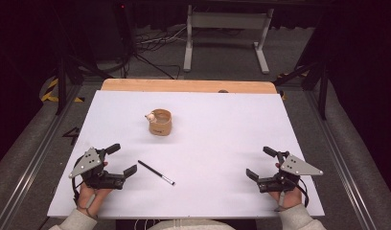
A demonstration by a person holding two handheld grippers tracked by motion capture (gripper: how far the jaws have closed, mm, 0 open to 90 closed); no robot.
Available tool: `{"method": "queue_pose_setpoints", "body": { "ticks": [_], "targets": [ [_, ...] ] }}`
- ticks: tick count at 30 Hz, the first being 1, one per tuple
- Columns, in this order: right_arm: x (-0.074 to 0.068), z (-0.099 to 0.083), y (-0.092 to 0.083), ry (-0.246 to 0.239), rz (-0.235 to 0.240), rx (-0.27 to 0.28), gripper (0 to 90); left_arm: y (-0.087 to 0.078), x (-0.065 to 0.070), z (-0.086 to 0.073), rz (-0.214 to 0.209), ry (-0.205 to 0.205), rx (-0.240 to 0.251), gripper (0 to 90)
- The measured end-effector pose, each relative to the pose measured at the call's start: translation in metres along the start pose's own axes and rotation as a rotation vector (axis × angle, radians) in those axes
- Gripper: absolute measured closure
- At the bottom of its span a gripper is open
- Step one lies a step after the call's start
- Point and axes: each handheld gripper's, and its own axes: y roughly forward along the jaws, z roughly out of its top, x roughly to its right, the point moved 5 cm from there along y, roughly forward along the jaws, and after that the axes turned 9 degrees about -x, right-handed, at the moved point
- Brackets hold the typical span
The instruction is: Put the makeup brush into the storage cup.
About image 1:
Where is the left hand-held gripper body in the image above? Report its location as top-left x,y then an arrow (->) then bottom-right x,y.
68,147 -> 127,191

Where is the wooden table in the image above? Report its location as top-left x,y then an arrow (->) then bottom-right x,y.
100,78 -> 278,95

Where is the bundle of floor cables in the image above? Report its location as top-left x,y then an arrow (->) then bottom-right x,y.
132,24 -> 189,81

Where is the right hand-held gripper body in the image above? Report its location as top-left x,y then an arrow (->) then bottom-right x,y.
257,150 -> 325,194

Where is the aluminium floor rail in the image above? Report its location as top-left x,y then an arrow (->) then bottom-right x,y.
0,83 -> 84,230
303,89 -> 381,230

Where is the tan cup with animal figure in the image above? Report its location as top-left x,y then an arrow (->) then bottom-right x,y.
144,108 -> 173,137

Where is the yellow black floor tape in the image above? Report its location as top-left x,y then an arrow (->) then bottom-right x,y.
39,77 -> 86,104

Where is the white table board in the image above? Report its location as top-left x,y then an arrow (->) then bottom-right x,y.
46,89 -> 326,220

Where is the black pen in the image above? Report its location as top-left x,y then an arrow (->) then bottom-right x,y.
137,159 -> 176,187

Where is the person's right hand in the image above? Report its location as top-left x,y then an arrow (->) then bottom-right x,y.
267,183 -> 304,213

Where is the person's left hand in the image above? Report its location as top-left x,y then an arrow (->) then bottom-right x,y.
76,181 -> 114,219

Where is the person's torso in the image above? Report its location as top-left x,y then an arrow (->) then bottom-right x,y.
148,218 -> 237,230

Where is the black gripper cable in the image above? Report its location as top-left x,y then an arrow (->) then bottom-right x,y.
71,157 -> 89,210
290,176 -> 311,209

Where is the white metal stand frame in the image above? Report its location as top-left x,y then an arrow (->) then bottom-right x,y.
182,4 -> 275,75

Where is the black tower with red light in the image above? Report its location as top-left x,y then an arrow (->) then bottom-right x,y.
114,1 -> 138,63

